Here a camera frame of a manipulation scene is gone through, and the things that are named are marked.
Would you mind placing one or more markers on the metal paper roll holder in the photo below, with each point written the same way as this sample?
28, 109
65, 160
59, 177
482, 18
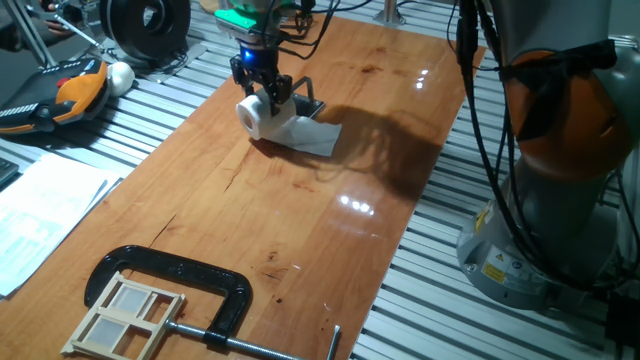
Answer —
310, 107

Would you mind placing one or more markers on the white printed paper sheets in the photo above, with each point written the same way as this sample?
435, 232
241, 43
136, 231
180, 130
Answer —
45, 210

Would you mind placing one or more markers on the metal base plate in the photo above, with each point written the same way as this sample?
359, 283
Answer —
195, 52

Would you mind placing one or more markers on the metal tripod stand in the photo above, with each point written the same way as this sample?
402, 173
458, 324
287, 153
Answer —
30, 30

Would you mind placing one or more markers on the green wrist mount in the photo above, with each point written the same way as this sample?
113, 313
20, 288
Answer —
235, 20

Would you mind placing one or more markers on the metal post with foot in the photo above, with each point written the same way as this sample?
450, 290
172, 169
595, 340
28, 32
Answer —
390, 15

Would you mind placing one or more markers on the black C-clamp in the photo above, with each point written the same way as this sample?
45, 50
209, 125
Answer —
175, 267

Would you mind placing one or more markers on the black round spool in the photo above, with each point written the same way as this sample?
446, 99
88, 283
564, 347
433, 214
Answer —
120, 30

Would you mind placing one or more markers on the white ball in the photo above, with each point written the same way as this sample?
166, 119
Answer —
121, 77

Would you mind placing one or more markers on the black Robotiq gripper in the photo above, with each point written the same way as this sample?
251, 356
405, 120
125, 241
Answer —
262, 62

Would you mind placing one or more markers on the small wooden window frame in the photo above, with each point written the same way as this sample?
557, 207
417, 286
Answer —
127, 318

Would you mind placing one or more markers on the round wooden disc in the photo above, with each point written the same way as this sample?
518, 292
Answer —
209, 5

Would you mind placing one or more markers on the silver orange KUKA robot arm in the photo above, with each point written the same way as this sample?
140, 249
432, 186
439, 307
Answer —
565, 125

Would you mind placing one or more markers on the white toilet paper roll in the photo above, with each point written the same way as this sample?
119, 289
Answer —
300, 135

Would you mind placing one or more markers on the orange black teach pendant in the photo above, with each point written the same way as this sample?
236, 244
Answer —
75, 95

